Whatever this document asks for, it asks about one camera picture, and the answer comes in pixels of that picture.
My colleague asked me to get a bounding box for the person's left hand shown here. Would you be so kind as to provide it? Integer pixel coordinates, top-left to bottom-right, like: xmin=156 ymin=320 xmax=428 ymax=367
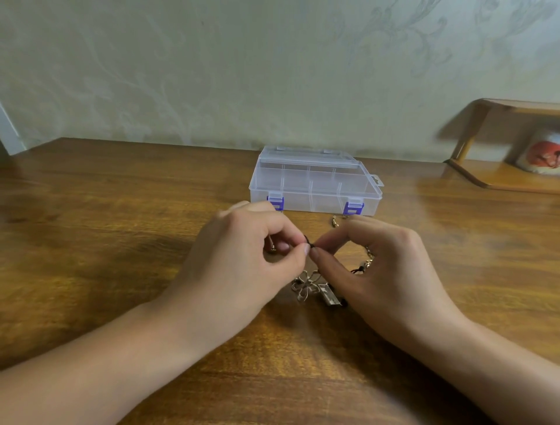
xmin=157 ymin=200 xmax=312 ymax=351

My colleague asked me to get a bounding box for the person's right hand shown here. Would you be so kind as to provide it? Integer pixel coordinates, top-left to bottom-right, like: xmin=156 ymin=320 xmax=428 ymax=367
xmin=310 ymin=215 xmax=471 ymax=350

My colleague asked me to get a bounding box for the clear plastic organizer box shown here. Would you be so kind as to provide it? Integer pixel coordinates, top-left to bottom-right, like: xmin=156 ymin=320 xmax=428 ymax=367
xmin=248 ymin=145 xmax=385 ymax=217

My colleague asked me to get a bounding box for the person's left forearm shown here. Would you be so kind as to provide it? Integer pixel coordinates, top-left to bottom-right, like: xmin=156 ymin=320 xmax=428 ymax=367
xmin=0 ymin=296 xmax=211 ymax=425

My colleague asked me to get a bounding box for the wooden shelf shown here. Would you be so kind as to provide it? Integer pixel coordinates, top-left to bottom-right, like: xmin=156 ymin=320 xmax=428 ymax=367
xmin=444 ymin=98 xmax=560 ymax=194

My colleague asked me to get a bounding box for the white printed mug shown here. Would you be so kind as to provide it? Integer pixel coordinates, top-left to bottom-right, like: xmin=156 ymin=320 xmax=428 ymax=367
xmin=514 ymin=130 xmax=560 ymax=175

